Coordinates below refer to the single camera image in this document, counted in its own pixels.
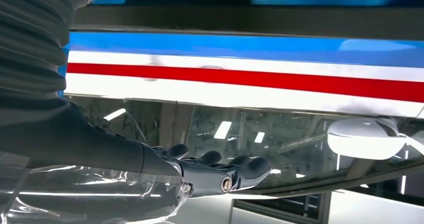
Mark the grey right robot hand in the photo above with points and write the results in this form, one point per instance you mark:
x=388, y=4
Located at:
x=82, y=149

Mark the red barrier belt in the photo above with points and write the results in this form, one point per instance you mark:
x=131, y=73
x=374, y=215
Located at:
x=232, y=77

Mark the blue metal shelf rack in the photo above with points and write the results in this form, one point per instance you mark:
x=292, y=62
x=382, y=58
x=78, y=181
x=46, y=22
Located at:
x=198, y=45

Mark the white car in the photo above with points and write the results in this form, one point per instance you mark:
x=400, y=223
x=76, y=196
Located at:
x=232, y=94

